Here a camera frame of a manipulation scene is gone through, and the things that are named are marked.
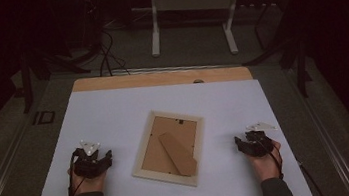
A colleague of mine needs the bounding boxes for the white metal desk frame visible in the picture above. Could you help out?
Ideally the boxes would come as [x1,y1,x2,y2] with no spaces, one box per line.
[144,0,252,65]

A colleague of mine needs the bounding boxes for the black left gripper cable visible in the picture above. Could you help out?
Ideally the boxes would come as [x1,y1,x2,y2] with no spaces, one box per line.
[62,149,88,196]

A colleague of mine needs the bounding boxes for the black floor cables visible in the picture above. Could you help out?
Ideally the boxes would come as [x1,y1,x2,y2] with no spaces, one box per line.
[93,25,131,79]

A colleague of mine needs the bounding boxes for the black metal stand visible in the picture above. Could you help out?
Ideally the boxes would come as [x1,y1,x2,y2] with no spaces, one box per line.
[12,18,104,115]
[235,0,316,106]

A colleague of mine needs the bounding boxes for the person's left hand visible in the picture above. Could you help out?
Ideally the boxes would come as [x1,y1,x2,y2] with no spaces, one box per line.
[67,162,109,196]

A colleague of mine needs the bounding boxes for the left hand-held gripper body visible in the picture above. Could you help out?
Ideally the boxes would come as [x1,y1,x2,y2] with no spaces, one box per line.
[68,137,109,182]

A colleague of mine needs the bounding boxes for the person's right hand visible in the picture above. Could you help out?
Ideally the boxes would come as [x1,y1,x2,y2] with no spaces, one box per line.
[244,138,286,184]

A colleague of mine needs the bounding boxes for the wooden picture frame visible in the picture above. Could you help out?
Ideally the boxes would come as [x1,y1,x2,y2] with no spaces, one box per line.
[124,104,213,196]

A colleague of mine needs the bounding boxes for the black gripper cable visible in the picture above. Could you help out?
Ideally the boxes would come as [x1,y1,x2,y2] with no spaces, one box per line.
[62,149,88,196]
[266,132,326,196]

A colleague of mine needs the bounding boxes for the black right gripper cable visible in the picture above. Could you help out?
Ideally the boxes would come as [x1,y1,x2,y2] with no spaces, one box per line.
[266,132,326,196]

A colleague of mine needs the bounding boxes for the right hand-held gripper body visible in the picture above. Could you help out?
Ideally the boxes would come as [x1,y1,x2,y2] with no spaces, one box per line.
[242,119,282,160]

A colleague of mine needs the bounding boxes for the black floor socket plate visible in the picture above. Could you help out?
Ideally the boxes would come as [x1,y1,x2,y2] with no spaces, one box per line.
[30,109,57,127]

